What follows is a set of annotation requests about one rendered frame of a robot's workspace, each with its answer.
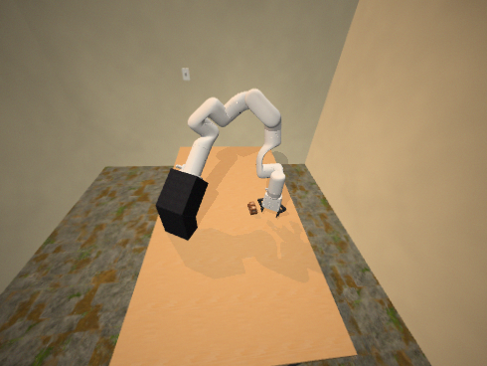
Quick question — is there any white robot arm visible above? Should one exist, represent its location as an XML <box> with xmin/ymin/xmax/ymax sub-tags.
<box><xmin>176</xmin><ymin>89</ymin><xmax>285</xmax><ymax>199</ymax></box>

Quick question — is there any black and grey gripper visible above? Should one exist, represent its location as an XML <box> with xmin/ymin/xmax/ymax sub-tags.
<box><xmin>257</xmin><ymin>191</ymin><xmax>286</xmax><ymax>218</ymax></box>

